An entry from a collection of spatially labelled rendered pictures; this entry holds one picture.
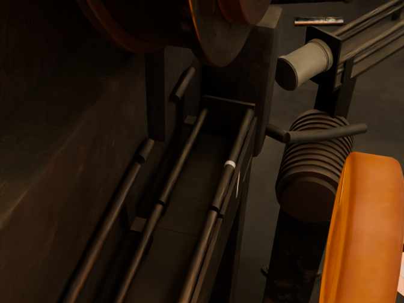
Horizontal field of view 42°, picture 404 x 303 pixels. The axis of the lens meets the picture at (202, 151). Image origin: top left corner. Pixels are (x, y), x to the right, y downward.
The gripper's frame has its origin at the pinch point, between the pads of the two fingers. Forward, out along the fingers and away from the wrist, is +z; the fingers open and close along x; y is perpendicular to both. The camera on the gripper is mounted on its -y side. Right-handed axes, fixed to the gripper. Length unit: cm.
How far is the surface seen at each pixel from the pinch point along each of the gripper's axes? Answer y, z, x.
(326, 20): 1.2, 6.2, -28.0
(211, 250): -17.2, 8.2, -7.8
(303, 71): -19, 3, -50
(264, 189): -86, -8, -93
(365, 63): -20, -8, -65
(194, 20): 10.4, 16.1, -0.7
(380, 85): -78, -41, -167
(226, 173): -16.1, 9.5, -18.1
